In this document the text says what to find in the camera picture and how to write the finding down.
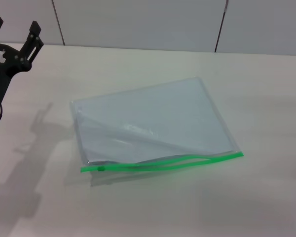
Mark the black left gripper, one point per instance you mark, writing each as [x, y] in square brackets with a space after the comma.
[0, 74]

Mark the clear green-zip document bag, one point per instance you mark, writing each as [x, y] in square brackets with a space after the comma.
[150, 116]

